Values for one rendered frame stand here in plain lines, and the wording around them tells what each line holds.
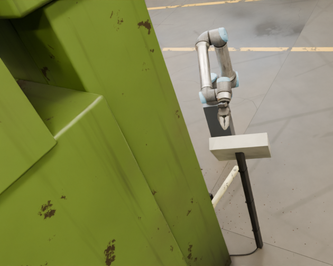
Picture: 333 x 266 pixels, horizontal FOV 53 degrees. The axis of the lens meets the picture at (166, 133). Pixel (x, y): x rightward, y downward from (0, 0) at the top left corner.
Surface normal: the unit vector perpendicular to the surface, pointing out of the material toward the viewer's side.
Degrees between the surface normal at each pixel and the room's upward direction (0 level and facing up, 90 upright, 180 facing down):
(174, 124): 90
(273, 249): 0
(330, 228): 0
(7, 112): 90
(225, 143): 30
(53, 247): 90
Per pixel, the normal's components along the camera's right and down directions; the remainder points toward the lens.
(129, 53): 0.77, 0.20
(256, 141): -0.34, -0.31
